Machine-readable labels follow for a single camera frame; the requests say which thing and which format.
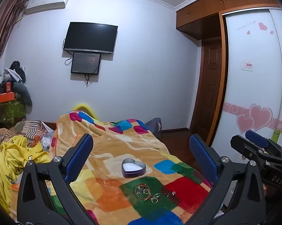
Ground purple heart-shaped tin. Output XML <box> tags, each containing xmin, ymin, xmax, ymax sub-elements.
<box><xmin>121</xmin><ymin>159</ymin><xmax>146</xmax><ymax>178</ymax></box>

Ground gold bangle bracelets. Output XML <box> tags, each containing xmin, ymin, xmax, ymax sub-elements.
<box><xmin>135</xmin><ymin>184</ymin><xmax>151</xmax><ymax>195</ymax></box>

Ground white air conditioner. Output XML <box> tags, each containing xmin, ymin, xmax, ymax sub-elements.
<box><xmin>25</xmin><ymin>0</ymin><xmax>71</xmax><ymax>14</ymax></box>

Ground yellow printed blanket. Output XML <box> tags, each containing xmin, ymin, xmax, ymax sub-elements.
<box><xmin>0</xmin><ymin>135</ymin><xmax>51</xmax><ymax>214</ymax></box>

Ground striped brown curtain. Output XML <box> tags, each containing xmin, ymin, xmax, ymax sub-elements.
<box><xmin>0</xmin><ymin>0</ymin><xmax>30</xmax><ymax>104</ymax></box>

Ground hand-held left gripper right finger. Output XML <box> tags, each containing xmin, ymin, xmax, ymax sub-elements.
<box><xmin>189</xmin><ymin>134</ymin><xmax>266</xmax><ymax>225</ymax></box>

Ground yellow pillow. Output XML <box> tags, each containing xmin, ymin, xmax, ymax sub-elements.
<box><xmin>72</xmin><ymin>103</ymin><xmax>100</xmax><ymax>120</ymax></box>

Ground pile of clothes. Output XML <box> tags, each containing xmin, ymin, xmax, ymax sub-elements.
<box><xmin>0</xmin><ymin>61</ymin><xmax>33</xmax><ymax>108</ymax></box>

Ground orange box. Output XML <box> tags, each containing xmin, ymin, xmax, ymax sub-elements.
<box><xmin>0</xmin><ymin>92</ymin><xmax>15</xmax><ymax>104</ymax></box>

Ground black wall television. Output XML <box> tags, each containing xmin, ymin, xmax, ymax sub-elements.
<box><xmin>63</xmin><ymin>22</ymin><xmax>118</xmax><ymax>54</ymax></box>

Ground black television cable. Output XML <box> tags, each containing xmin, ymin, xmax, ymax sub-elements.
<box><xmin>62</xmin><ymin>39</ymin><xmax>73</xmax><ymax>66</ymax></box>

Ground brown wooden door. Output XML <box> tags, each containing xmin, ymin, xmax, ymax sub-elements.
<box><xmin>190</xmin><ymin>40</ymin><xmax>223</xmax><ymax>136</ymax></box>

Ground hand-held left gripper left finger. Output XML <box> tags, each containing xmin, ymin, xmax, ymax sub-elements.
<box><xmin>16</xmin><ymin>133</ymin><xmax>99</xmax><ymax>225</ymax></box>

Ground grey bag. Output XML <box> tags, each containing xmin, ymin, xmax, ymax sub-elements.
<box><xmin>144</xmin><ymin>117</ymin><xmax>162</xmax><ymax>139</ymax></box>

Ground green patterned cloth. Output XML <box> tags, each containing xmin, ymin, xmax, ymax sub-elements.
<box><xmin>0</xmin><ymin>98</ymin><xmax>26</xmax><ymax>123</ymax></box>

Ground striped cloth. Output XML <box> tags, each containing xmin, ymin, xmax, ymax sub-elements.
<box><xmin>0</xmin><ymin>119</ymin><xmax>55</xmax><ymax>150</ymax></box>

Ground white and red label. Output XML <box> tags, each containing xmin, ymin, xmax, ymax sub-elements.
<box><xmin>240</xmin><ymin>61</ymin><xmax>254</xmax><ymax>71</ymax></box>

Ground white wardrobe with hearts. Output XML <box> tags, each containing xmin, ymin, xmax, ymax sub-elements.
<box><xmin>212</xmin><ymin>9</ymin><xmax>282</xmax><ymax>160</ymax></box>

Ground small wall monitor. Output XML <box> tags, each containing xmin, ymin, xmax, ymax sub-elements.
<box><xmin>71</xmin><ymin>52</ymin><xmax>102</xmax><ymax>75</ymax></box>

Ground colourful patchwork blanket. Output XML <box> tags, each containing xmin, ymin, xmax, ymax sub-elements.
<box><xmin>49</xmin><ymin>111</ymin><xmax>216</xmax><ymax>225</ymax></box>

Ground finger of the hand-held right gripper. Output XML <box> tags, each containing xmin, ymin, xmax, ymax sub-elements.
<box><xmin>245</xmin><ymin>130</ymin><xmax>282</xmax><ymax>161</ymax></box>
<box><xmin>230</xmin><ymin>135</ymin><xmax>282</xmax><ymax>186</ymax></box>

